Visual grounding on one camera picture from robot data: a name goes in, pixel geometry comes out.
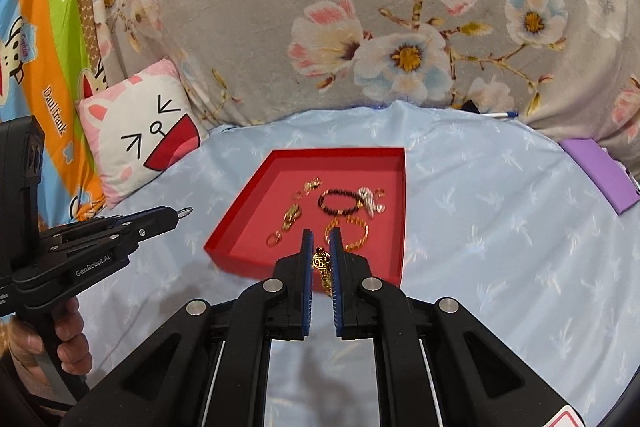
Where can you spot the colourful cartoon blanket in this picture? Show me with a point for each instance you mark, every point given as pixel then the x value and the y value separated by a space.
pixel 45 71

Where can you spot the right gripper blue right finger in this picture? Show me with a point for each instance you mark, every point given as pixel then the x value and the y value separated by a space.
pixel 435 363

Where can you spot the light blue palm bedsheet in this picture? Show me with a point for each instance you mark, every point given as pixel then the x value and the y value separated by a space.
pixel 498 217

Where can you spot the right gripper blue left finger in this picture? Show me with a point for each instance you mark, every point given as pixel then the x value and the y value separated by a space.
pixel 207 365

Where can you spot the red jewelry box tray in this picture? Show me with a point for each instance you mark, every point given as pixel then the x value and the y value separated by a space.
pixel 362 189

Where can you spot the blue pen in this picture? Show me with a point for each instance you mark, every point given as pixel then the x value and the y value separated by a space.
pixel 501 115

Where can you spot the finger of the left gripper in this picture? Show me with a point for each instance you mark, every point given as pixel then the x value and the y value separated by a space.
pixel 163 219
pixel 97 227

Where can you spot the pink cat face pillow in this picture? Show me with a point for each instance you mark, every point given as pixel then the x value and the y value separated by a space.
pixel 139 128

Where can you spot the purple notebook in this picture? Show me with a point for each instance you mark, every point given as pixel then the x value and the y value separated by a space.
pixel 610 176

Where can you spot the gold wrist watch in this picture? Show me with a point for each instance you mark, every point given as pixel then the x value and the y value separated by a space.
pixel 290 217

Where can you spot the gold hoop earring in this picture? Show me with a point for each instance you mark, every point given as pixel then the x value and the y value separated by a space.
pixel 274 239

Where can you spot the grey floral blanket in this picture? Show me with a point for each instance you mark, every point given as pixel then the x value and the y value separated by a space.
pixel 569 68

